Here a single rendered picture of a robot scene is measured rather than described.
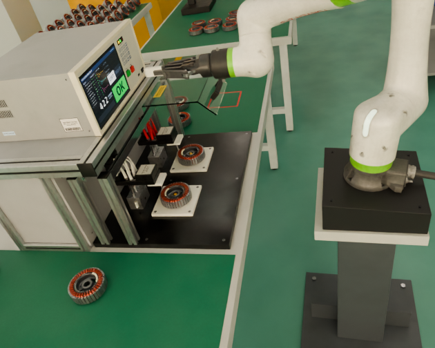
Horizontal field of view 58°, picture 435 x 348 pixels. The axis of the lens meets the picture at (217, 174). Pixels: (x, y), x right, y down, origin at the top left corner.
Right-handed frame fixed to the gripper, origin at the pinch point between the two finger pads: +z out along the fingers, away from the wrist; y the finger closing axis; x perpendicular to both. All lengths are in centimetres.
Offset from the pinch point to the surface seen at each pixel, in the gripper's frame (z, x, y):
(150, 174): 1.9, -25.7, -23.3
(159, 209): 2.1, -39.5, -25.9
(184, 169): -1.5, -39.6, -3.6
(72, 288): 20, -39, -59
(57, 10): 368, -87, 512
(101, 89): 9.7, 4.4, -19.5
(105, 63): 9.7, 9.3, -11.8
